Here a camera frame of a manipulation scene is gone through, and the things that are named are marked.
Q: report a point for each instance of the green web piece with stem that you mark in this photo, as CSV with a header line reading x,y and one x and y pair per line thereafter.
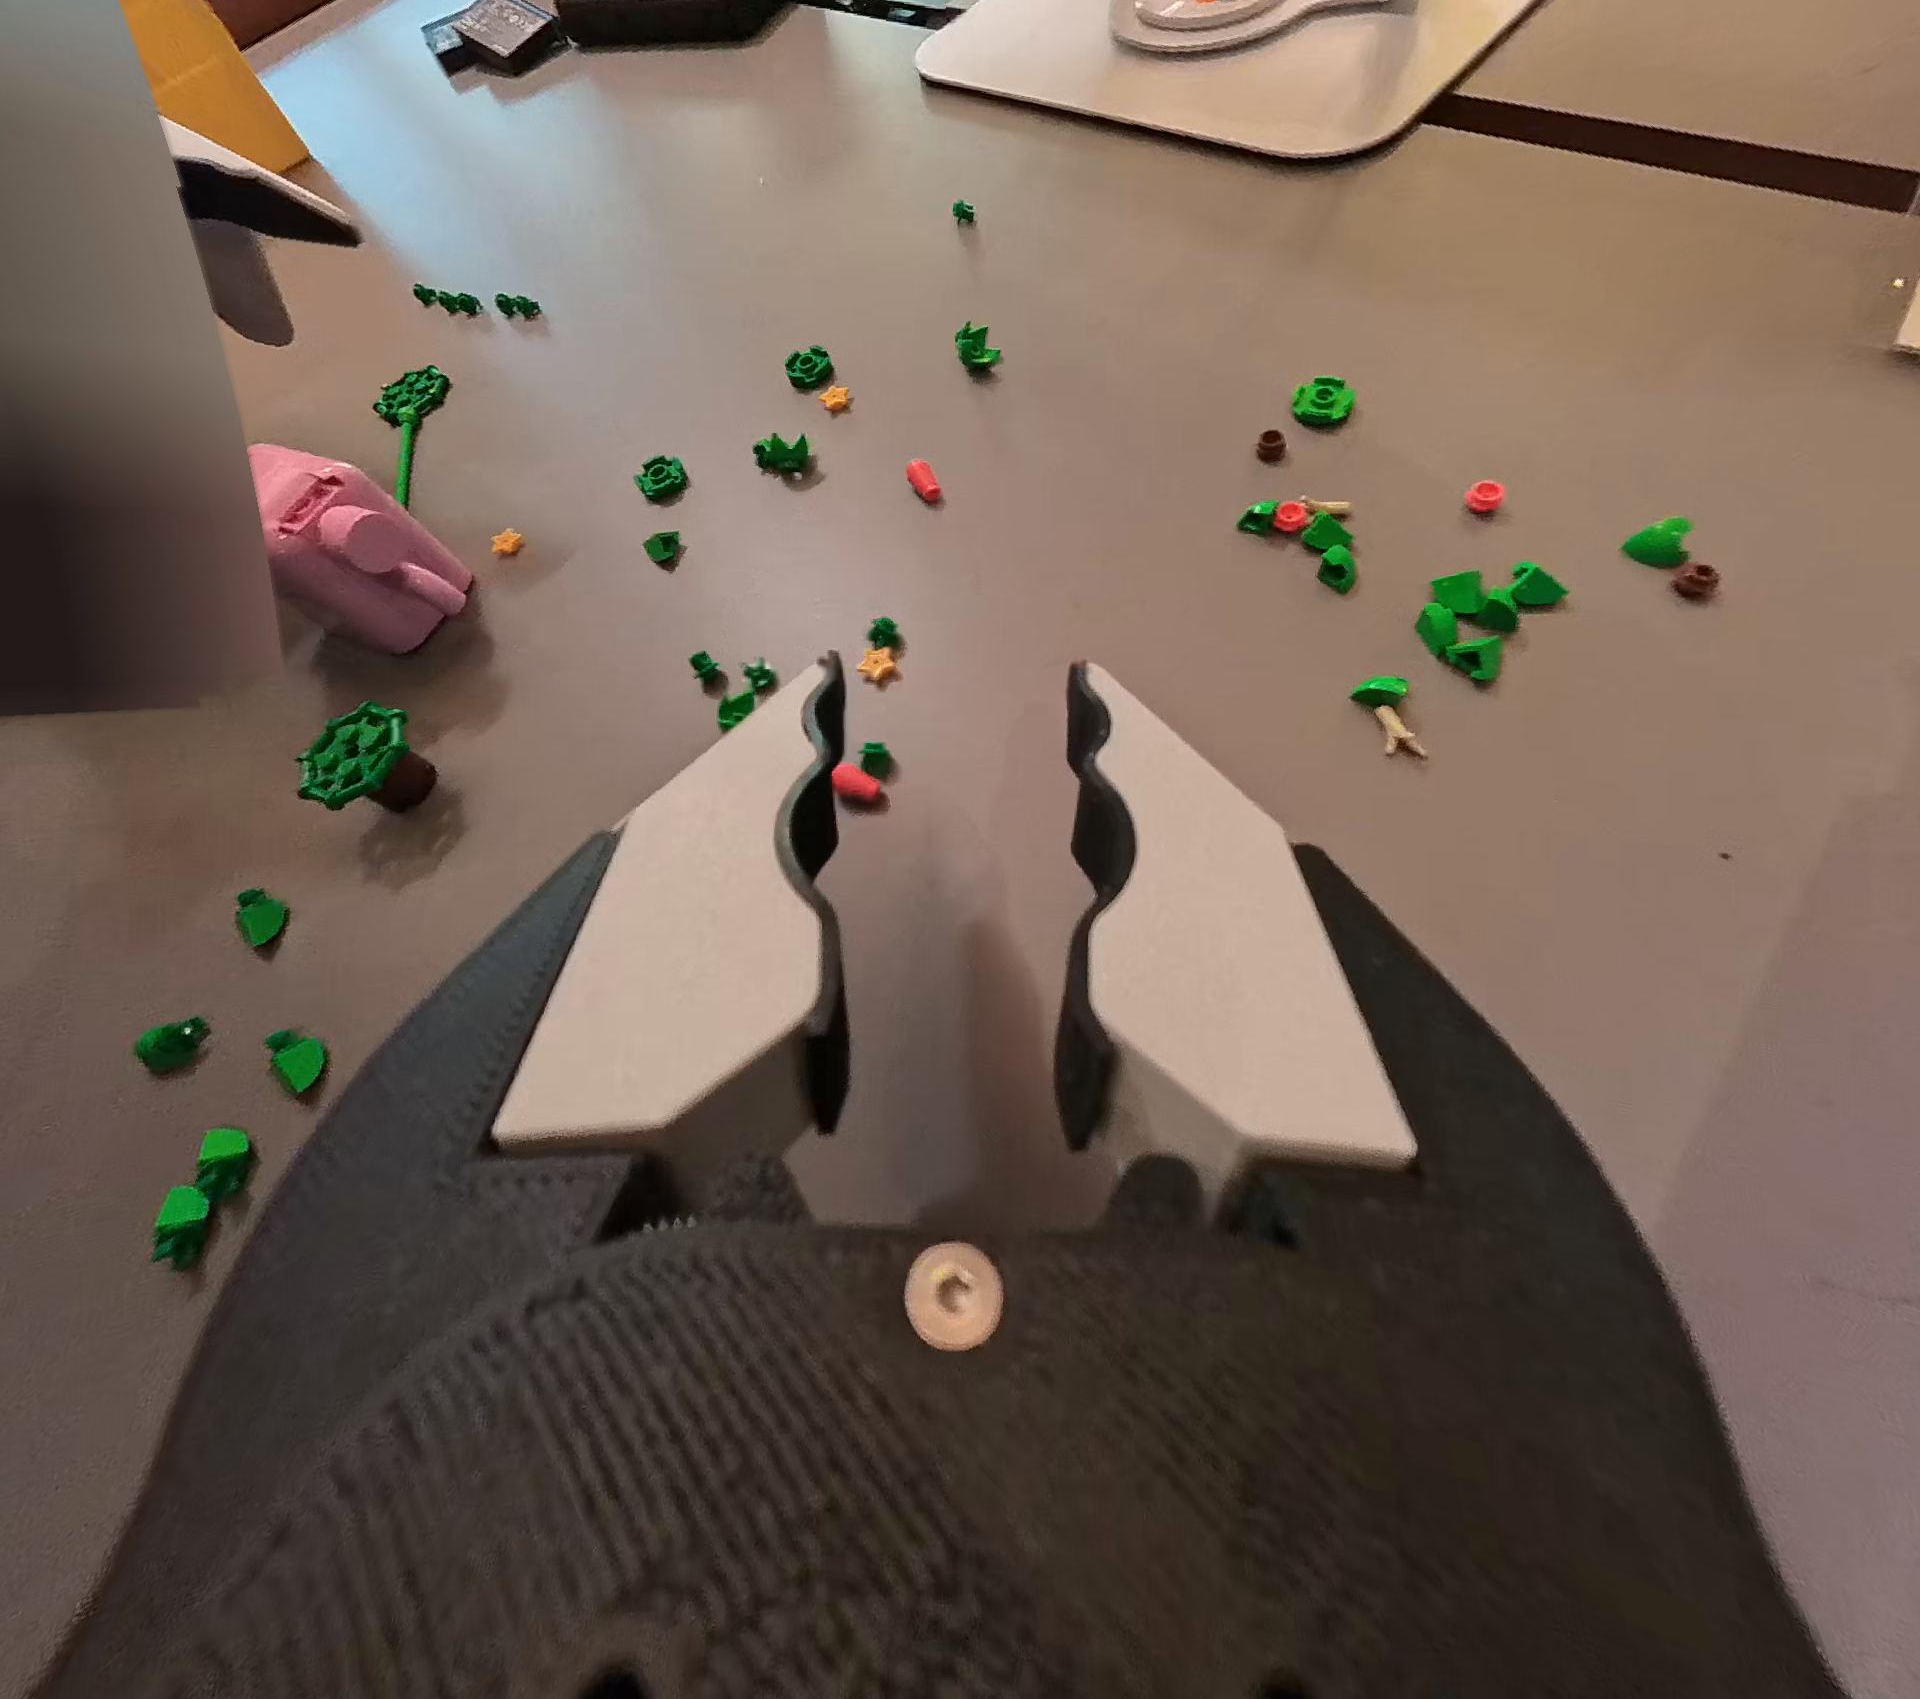
x,y
413,397

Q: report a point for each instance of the small pink toy piece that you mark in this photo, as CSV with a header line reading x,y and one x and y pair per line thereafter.
x,y
859,788
1485,497

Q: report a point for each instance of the green spiky toy plant piece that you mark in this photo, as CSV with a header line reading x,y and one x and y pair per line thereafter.
x,y
783,455
732,712
976,349

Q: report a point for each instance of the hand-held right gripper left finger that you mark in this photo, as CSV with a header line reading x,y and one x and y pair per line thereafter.
x,y
675,994

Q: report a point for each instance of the pink toy brick watering can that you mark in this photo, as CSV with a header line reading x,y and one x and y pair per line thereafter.
x,y
361,552

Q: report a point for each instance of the black flat device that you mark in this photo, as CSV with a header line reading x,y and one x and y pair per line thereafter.
x,y
494,31

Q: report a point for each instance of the pink cone toy piece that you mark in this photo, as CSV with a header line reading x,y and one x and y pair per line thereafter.
x,y
925,481

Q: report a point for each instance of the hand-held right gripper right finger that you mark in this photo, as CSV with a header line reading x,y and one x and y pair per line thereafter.
x,y
1244,1010

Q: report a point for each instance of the green web wheel piece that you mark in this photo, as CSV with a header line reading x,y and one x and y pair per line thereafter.
x,y
353,754

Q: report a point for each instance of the laminated paper sheet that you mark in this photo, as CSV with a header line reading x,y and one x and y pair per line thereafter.
x,y
1908,317

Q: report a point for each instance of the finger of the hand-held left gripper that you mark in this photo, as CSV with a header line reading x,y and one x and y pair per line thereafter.
x,y
254,185

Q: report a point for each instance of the green round toy plate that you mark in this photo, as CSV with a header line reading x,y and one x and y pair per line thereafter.
x,y
1323,399
808,367
663,477

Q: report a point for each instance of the yellow storage bin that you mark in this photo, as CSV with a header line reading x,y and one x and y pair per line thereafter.
x,y
211,65

